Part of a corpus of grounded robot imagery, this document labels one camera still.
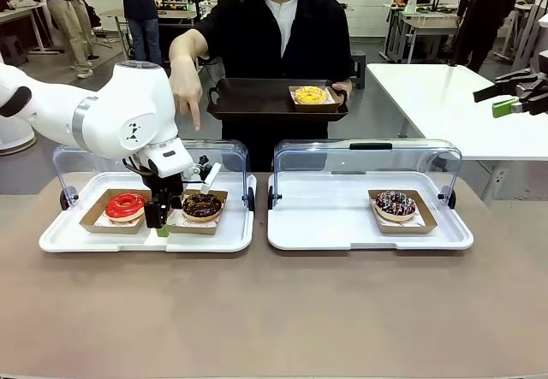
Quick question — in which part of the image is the red glazed donut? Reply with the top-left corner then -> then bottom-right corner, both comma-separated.
104,191 -> 149,222

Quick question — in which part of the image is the grey plastic stool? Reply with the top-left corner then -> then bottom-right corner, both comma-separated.
0,35 -> 29,68

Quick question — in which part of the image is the white round pedestal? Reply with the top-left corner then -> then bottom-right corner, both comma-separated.
0,115 -> 38,157

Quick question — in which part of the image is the white display case base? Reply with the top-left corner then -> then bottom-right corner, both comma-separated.
38,171 -> 259,254
266,171 -> 476,252

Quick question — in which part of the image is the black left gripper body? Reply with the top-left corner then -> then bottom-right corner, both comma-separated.
140,172 -> 186,210

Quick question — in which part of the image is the small white-legged table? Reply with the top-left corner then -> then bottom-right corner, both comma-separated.
99,9 -> 134,47

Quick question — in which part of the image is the yellow glazed donut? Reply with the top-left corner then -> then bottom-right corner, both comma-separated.
294,86 -> 328,106

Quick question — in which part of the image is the bystander in khaki trousers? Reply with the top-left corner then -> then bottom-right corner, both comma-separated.
39,0 -> 96,80

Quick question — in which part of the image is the bystander in black clothes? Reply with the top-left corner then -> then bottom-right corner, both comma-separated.
452,0 -> 523,74

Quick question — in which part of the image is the black jacket on chair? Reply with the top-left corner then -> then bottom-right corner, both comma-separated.
84,1 -> 103,30

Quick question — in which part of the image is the chocolate sprinkle donut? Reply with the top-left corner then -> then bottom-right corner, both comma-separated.
367,188 -> 439,235

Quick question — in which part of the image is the clear display case lid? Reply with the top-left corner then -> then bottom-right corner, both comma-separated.
51,138 -> 257,213
267,138 -> 464,211

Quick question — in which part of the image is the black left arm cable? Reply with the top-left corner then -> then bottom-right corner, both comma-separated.
122,156 -> 152,181

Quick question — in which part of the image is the yellow frosted donut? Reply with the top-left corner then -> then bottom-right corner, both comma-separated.
288,85 -> 344,113

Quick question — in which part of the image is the person's right hand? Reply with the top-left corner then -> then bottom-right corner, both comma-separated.
170,59 -> 204,132

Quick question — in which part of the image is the person's right forearm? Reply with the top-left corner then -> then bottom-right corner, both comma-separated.
169,27 -> 211,68

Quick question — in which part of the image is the red frosted donut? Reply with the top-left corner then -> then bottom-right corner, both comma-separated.
79,187 -> 158,235

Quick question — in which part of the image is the background robot workbench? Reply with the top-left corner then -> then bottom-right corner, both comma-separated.
155,0 -> 216,33

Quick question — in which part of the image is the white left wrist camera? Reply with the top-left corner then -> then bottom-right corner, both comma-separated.
182,153 -> 224,196

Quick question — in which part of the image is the person in black shirt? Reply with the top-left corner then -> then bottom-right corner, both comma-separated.
194,0 -> 357,173

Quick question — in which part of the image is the bystander in blue jeans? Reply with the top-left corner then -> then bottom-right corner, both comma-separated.
110,0 -> 164,67

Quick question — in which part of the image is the grey background workbench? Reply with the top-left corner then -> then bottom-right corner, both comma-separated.
386,3 -> 462,65

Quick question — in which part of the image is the chocolate glazed donut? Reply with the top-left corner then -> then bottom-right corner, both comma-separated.
182,191 -> 224,223

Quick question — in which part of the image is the large white table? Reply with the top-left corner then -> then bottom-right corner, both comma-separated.
366,62 -> 548,203

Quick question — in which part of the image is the chocolate frosted donut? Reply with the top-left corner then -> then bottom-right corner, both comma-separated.
160,188 -> 229,236

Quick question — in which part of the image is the white background desk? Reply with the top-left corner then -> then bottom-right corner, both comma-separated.
0,0 -> 57,56

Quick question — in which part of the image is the dark brown serving tray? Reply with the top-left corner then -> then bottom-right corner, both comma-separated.
206,78 -> 350,122

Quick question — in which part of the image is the printed paper liner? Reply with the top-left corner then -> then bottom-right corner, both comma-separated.
169,206 -> 223,228
292,87 -> 340,107
374,204 -> 427,228
92,201 -> 146,228

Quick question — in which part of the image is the chocolate donut with coloured sprinkles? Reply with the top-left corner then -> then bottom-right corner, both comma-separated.
374,190 -> 419,222

